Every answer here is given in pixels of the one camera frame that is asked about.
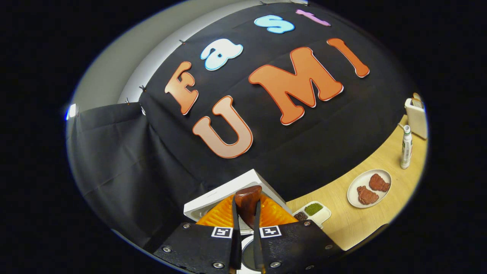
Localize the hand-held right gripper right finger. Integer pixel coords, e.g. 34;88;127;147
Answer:
253;194;345;274

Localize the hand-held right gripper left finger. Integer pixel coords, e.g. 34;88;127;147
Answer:
152;194;242;274

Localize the brown wooden spoon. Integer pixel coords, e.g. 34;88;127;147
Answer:
234;185;262;229

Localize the white rice cooker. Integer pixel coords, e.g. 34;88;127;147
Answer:
183;169;293;274

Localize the white compartment grain dish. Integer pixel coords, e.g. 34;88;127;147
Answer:
292;201;331;229

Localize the black backdrop cloth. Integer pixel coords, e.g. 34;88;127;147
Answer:
67;2;419;252

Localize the white oval plate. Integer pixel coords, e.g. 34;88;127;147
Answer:
347;169;392;209

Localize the brown meat piece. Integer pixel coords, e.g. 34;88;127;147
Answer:
368;174;391;192
357;186;379;205

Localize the white drink bottle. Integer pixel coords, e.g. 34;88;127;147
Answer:
400;125;413;169

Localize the white toaster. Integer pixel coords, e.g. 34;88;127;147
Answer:
404;92;427;139

